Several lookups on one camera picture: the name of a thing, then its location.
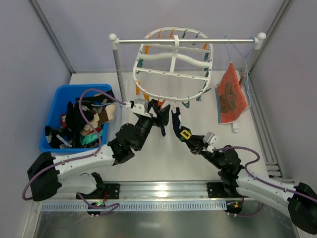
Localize navy christmas sock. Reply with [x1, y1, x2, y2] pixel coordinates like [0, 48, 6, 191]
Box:
[156, 105, 171, 137]
[171, 107, 192, 142]

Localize beige brown striped sock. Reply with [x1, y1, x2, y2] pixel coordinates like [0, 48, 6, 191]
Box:
[98, 104, 115, 125]

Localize black blue sport sock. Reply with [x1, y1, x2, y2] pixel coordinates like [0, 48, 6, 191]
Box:
[81, 94, 114, 107]
[45, 125, 72, 149]

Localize white oval clip hanger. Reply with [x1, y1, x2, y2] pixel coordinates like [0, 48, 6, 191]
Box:
[133, 27, 213, 108]

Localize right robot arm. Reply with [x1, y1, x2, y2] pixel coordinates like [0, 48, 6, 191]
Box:
[185, 132, 317, 235]

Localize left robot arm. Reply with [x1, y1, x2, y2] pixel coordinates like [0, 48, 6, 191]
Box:
[26, 99, 171, 201]

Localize pile of socks in bin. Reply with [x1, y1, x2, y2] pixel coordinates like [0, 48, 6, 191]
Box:
[44, 92, 115, 149]

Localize orange bear towel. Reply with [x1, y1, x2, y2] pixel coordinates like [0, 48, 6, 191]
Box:
[215, 62, 249, 124]

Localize blue plastic bin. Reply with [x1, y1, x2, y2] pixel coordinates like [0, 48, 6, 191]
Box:
[39, 84, 112, 153]

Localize white drying rack stand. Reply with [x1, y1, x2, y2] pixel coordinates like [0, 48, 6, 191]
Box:
[109, 32, 266, 106]

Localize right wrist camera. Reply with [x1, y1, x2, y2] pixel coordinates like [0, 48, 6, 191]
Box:
[203, 131, 219, 152]

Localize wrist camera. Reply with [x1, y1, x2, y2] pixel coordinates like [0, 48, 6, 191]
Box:
[124, 99, 151, 118]
[203, 131, 219, 152]

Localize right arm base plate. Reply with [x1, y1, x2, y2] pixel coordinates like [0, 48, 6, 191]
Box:
[206, 182, 243, 198]

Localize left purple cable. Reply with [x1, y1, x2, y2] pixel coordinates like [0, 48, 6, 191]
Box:
[22, 88, 128, 201]

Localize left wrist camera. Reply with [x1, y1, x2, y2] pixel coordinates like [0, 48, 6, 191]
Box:
[124, 99, 151, 118]

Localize aluminium rail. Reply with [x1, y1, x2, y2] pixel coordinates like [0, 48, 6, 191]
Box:
[29, 180, 302, 203]

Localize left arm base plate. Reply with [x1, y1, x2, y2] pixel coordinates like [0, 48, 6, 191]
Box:
[81, 183, 120, 200]

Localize blue wire hanger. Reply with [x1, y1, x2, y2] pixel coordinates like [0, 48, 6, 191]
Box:
[224, 34, 256, 110]

